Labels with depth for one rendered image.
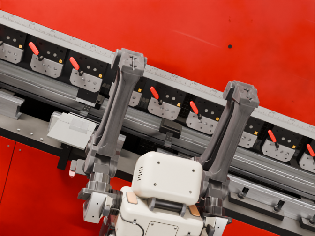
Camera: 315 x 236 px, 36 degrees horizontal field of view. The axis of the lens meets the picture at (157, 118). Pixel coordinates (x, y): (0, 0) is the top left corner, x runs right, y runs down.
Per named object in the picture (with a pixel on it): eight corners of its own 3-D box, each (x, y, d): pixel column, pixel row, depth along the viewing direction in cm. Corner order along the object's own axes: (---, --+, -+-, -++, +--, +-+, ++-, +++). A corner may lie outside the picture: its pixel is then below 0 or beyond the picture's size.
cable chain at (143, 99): (99, 92, 279) (101, 85, 277) (101, 88, 285) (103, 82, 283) (160, 114, 281) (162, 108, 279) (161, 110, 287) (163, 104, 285)
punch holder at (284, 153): (260, 153, 239) (274, 125, 232) (258, 145, 246) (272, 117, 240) (288, 163, 240) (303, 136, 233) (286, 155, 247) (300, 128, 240)
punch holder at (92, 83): (68, 83, 234) (77, 52, 227) (72, 77, 241) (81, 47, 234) (97, 93, 234) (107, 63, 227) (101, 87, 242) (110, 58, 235)
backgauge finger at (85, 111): (71, 114, 248) (73, 105, 246) (83, 95, 272) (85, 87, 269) (93, 121, 249) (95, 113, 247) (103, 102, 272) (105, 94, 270)
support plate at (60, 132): (46, 136, 220) (47, 135, 220) (62, 114, 244) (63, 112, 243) (84, 150, 221) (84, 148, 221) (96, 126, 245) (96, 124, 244)
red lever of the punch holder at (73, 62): (71, 57, 224) (83, 75, 227) (73, 55, 228) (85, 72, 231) (68, 59, 224) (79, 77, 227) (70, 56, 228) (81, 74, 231)
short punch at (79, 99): (75, 100, 241) (79, 84, 237) (76, 99, 243) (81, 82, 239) (93, 107, 242) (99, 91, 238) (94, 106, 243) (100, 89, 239)
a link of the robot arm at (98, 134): (117, 52, 162) (147, 61, 164) (116, 46, 167) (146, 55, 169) (83, 156, 180) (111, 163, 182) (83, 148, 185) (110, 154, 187)
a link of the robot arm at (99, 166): (92, 176, 163) (107, 179, 164) (97, 148, 167) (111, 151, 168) (86, 183, 170) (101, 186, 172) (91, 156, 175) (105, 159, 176)
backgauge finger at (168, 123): (155, 144, 250) (158, 136, 248) (160, 123, 274) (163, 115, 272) (177, 152, 251) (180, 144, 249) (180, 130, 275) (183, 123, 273)
